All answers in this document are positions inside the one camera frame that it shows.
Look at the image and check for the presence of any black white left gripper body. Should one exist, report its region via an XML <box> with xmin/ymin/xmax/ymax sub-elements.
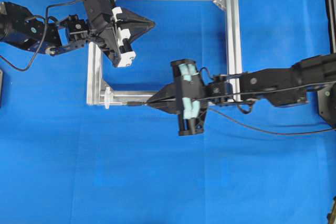
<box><xmin>83</xmin><ymin>0</ymin><xmax>136</xmax><ymax>68</ymax></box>

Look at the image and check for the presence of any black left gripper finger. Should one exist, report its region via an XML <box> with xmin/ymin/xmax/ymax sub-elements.
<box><xmin>122</xmin><ymin>8</ymin><xmax>155</xmax><ymax>25</ymax></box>
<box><xmin>122</xmin><ymin>23</ymin><xmax>154</xmax><ymax>42</ymax></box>

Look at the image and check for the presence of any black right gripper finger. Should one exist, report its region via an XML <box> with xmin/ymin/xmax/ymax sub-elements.
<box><xmin>147</xmin><ymin>83</ymin><xmax>176</xmax><ymax>102</ymax></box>
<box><xmin>148</xmin><ymin>98</ymin><xmax>178</xmax><ymax>115</ymax></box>

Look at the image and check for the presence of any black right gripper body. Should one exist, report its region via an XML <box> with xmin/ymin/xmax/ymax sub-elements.
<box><xmin>171</xmin><ymin>59</ymin><xmax>208</xmax><ymax>136</ymax></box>

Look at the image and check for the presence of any black wire with plug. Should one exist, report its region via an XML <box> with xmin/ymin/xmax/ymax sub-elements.
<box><xmin>126</xmin><ymin>84</ymin><xmax>336</xmax><ymax>136</ymax></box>

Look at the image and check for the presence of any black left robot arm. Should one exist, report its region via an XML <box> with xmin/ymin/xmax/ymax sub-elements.
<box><xmin>1</xmin><ymin>0</ymin><xmax>155</xmax><ymax>72</ymax></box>

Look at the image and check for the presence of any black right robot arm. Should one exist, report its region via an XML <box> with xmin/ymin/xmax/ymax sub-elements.
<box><xmin>145</xmin><ymin>54</ymin><xmax>335</xmax><ymax>136</ymax></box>

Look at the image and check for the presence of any dark object at left edge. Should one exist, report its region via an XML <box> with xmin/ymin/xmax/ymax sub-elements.
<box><xmin>0</xmin><ymin>69</ymin><xmax>4</xmax><ymax>105</ymax></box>

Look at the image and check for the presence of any yellow black object bottom right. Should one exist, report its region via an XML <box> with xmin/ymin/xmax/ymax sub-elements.
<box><xmin>327</xmin><ymin>196</ymin><xmax>336</xmax><ymax>224</ymax></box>

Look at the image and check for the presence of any white string loop clip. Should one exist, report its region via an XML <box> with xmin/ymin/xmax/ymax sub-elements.
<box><xmin>104</xmin><ymin>87</ymin><xmax>113</xmax><ymax>109</ymax></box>

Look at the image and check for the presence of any silver aluminium extrusion frame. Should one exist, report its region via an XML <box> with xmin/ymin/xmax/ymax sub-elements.
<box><xmin>86</xmin><ymin>0</ymin><xmax>243</xmax><ymax>106</ymax></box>

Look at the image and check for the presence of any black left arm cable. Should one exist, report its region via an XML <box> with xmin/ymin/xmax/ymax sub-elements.
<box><xmin>0</xmin><ymin>0</ymin><xmax>89</xmax><ymax>72</ymax></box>

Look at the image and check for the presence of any black rail at right edge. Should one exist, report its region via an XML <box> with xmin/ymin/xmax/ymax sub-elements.
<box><xmin>325</xmin><ymin>0</ymin><xmax>335</xmax><ymax>53</ymax></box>

